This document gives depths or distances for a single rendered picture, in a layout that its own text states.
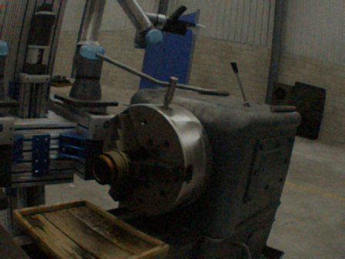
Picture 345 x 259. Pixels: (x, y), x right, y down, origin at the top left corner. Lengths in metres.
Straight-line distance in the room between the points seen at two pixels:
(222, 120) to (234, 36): 11.32
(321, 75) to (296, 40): 1.42
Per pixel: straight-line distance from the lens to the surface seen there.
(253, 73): 11.83
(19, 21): 1.54
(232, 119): 1.03
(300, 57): 11.30
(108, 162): 0.90
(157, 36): 1.60
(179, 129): 0.94
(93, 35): 1.67
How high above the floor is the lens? 1.36
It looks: 11 degrees down
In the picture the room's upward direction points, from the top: 9 degrees clockwise
